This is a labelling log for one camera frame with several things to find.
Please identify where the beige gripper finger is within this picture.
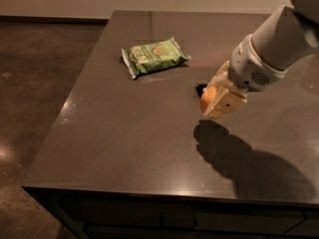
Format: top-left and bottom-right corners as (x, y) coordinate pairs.
(207, 61), (230, 90)
(203, 86), (247, 120)

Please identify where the green chip bag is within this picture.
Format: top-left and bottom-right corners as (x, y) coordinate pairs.
(122, 37), (191, 80)

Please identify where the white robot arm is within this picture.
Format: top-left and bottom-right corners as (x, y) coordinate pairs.
(200, 0), (319, 120)

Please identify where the black rxbar chocolate wrapper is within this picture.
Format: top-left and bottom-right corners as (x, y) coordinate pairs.
(195, 84), (206, 97)

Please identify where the orange fruit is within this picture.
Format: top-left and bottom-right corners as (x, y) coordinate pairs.
(199, 87), (217, 113)

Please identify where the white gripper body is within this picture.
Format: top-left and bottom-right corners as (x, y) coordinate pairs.
(228, 35), (287, 92)

